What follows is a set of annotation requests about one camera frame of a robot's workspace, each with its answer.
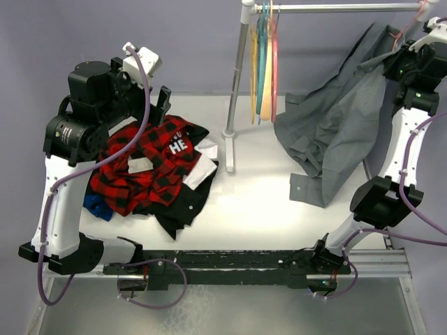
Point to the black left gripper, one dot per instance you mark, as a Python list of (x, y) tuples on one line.
[(116, 67)]

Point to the pink plastic hanger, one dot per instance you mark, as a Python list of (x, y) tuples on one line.
[(274, 68)]

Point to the aluminium frame rail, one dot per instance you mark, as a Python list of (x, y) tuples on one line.
[(369, 263)]

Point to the yellow hanger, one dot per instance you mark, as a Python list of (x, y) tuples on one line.
[(254, 69)]

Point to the teal hanger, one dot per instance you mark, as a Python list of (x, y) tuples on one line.
[(261, 58)]

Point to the blue garment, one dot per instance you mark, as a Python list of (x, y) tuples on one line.
[(97, 206)]

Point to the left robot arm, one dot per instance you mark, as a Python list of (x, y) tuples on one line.
[(101, 96)]

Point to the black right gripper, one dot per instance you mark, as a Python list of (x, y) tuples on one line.
[(392, 61)]

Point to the grey button-up shirt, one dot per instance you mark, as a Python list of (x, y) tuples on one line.
[(332, 129)]

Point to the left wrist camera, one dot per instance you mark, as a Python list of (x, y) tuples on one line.
[(149, 60)]

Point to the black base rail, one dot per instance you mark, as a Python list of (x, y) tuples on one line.
[(285, 268)]

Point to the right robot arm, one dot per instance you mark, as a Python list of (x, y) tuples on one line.
[(388, 198)]

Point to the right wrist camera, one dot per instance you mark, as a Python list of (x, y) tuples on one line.
[(435, 30)]

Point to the pink wire hanger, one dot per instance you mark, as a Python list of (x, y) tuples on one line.
[(402, 32)]

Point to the red black plaid shirt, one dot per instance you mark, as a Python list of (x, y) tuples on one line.
[(153, 169)]

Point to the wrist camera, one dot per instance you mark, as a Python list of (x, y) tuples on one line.
[(149, 60), (435, 30)]

